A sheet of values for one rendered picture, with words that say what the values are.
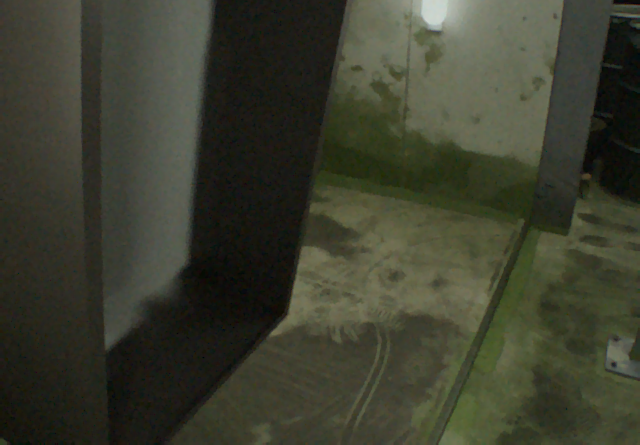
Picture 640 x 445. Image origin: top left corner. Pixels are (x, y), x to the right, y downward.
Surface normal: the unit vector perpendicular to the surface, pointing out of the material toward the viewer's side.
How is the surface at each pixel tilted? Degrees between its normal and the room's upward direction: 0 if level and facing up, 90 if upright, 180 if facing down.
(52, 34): 90
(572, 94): 90
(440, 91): 90
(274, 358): 0
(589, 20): 90
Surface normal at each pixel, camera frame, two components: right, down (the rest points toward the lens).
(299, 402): 0.00, -0.90
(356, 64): -0.47, 0.39
